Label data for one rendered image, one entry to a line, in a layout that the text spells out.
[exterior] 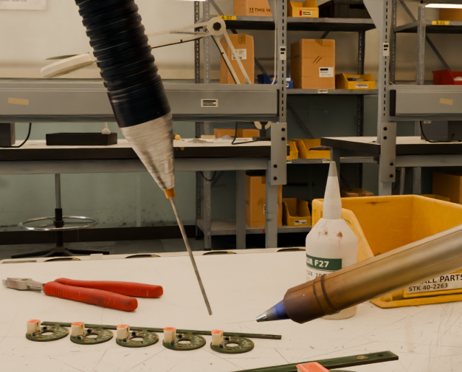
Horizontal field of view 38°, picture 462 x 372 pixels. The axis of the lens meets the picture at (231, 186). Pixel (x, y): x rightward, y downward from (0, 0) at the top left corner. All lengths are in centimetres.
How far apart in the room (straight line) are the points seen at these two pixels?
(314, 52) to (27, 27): 185
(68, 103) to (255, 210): 211
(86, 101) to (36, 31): 221
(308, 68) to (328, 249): 392
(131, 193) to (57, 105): 222
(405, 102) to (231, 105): 68
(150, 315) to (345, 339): 13
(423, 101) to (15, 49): 280
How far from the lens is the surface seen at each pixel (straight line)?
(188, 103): 243
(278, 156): 253
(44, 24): 459
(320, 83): 434
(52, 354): 39
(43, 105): 242
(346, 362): 20
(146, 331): 41
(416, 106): 269
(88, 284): 50
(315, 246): 43
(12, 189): 461
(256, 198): 425
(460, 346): 41
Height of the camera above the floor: 88
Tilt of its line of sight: 7 degrees down
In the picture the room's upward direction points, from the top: straight up
